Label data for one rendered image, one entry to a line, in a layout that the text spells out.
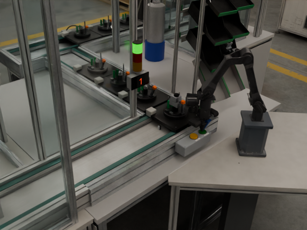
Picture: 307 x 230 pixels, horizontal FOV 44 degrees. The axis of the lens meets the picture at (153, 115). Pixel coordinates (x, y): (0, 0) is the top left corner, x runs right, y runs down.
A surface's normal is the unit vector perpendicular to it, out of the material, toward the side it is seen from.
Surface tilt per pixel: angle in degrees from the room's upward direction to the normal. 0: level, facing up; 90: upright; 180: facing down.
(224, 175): 0
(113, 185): 90
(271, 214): 0
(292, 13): 90
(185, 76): 0
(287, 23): 90
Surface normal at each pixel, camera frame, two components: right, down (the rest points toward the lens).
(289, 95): 0.03, -0.84
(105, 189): 0.69, 0.41
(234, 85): 0.41, -0.26
